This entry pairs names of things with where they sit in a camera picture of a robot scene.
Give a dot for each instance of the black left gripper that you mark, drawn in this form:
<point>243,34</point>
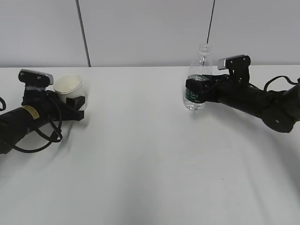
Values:
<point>49,106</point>

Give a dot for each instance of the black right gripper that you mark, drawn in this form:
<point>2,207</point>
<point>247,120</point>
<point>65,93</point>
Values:
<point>215,86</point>

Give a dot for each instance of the white paper cup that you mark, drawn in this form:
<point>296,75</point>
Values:
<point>69,86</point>

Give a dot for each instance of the clear green-label water bottle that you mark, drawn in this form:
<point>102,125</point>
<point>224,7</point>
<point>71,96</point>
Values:
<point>201,65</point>

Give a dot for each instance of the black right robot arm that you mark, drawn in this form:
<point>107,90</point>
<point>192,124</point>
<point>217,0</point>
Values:
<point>279,110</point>

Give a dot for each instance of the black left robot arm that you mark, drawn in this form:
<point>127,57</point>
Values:
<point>17,123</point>

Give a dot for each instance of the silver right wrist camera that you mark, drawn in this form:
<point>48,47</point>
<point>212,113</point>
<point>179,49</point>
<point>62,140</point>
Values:
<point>238,67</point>

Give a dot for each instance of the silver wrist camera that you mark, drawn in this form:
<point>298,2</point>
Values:
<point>238,67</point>
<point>35,80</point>

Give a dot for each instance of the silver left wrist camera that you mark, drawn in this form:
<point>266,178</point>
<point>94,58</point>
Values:
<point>35,80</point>

